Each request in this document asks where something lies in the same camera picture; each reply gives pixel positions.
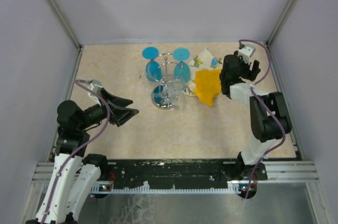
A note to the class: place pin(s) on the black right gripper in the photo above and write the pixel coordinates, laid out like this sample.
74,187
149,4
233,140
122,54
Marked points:
250,75

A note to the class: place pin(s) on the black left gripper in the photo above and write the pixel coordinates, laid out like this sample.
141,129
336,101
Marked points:
118,115

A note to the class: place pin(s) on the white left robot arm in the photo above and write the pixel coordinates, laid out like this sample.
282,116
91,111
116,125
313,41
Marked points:
74,173

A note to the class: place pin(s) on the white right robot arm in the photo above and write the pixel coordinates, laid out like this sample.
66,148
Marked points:
269,118

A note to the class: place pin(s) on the blue wine glass left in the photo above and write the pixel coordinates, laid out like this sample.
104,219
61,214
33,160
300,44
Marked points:
151,53

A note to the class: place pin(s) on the blue wine glass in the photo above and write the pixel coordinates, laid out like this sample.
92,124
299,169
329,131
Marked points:
151,53
182,69

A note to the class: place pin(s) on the chrome wine glass rack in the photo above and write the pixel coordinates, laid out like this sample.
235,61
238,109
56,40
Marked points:
165,72

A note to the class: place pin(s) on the blue wine glass right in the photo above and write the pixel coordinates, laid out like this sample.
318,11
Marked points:
182,69

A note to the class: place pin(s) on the yellow cloth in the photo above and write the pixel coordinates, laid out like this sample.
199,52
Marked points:
207,85

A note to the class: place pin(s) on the white patterned cloth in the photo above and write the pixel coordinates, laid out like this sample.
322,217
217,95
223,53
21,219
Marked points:
202,61

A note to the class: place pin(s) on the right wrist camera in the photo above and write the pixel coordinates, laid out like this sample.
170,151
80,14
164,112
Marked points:
246,52

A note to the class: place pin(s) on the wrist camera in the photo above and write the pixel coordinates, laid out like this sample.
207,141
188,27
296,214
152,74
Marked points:
95,86
246,52

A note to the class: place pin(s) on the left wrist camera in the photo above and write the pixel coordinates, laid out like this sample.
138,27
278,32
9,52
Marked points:
95,86

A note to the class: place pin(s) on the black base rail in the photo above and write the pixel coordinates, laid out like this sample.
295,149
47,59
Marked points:
179,176

